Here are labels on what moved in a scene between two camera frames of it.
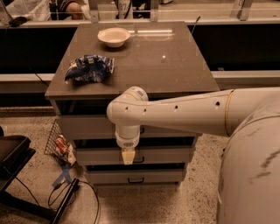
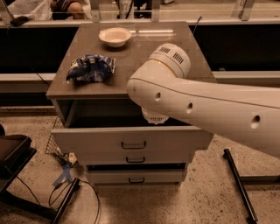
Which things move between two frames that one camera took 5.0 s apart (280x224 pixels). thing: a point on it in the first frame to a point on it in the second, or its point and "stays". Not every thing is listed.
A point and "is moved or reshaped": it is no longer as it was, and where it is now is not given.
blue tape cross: (64, 175) stays
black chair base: (16, 152) stays
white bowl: (115, 37) stays
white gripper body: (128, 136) to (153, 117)
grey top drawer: (98, 127) is moved or reshaped
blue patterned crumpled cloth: (90, 68) stays
